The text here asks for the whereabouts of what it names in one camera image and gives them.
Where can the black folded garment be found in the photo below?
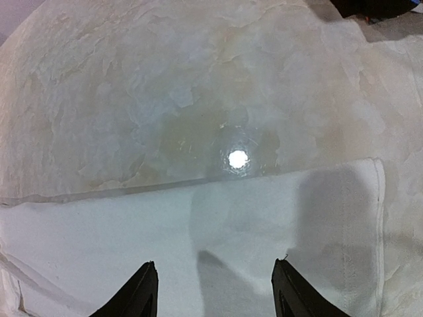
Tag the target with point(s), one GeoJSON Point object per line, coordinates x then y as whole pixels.
{"type": "Point", "coordinates": [374, 9]}

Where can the white cloth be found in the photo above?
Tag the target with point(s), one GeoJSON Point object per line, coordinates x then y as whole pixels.
{"type": "Point", "coordinates": [214, 245]}

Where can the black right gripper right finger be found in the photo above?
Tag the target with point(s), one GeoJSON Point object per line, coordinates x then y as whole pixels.
{"type": "Point", "coordinates": [295, 296]}

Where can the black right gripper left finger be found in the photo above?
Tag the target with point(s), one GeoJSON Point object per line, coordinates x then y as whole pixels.
{"type": "Point", "coordinates": [136, 298]}

